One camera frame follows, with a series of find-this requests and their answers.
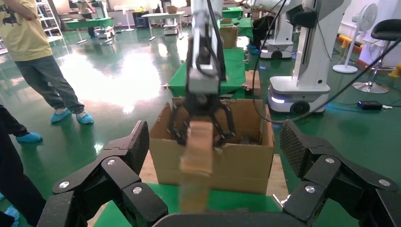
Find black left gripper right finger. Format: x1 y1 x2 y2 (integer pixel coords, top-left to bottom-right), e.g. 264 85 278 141
279 120 401 227

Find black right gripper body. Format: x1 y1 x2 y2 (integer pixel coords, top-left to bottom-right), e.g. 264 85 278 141
183 92 225 118

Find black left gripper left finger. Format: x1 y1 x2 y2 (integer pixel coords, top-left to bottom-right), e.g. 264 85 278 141
37 120 168 227

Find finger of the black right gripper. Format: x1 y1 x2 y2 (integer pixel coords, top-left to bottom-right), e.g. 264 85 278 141
167 105 192 146
210 105 236 147

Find small taped cardboard box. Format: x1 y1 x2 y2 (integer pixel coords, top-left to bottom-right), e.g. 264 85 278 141
179 120 215 214

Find large open brown carton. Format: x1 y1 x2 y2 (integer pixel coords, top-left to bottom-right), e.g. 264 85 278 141
148 97 276 195

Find flat brown cardboard piece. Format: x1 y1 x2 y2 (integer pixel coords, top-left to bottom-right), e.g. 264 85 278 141
245 70 261 97

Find closed brown carton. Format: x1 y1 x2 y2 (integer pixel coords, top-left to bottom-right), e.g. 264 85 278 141
219 26 239 49

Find green table cloth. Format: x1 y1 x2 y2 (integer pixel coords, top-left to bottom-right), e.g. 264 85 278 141
168 47 248 99
219 17 254 41
94 183 283 227
66 17 114 32

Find blue shoe cover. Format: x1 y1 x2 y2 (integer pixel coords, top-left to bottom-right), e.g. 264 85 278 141
76 112 95 125
49 108 73 124
3 205 20 227
16 132 44 145

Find black power adapter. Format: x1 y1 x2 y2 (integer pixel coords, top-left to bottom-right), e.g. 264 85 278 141
357 100 384 111

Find white table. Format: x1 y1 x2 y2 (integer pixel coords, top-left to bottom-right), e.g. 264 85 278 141
141 11 186 41

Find person in black trousers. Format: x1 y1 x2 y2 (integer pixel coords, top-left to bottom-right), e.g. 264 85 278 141
0 105 27 137
0 125 47 227

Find white wheeled robot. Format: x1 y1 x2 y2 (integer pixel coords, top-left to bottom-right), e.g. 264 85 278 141
268 0 351 115
247 0 296 60

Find yellow black floor bumper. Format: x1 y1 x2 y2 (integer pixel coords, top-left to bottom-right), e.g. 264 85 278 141
337 33 364 49

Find black bar stool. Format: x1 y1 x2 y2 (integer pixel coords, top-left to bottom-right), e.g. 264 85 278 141
352 18 401 95

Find person yellow shirt grey jeans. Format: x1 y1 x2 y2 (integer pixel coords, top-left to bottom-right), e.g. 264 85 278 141
0 0 86 115

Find white metal shelf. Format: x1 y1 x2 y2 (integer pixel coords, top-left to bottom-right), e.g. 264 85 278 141
36 0 63 43

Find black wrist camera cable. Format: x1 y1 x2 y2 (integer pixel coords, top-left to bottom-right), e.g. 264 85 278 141
205 0 227 83

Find thin black hanging cable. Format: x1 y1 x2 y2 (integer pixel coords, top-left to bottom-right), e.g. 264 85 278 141
252 0 401 124

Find white pedestal fan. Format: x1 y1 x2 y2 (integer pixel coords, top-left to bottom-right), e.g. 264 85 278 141
332 3 379 75

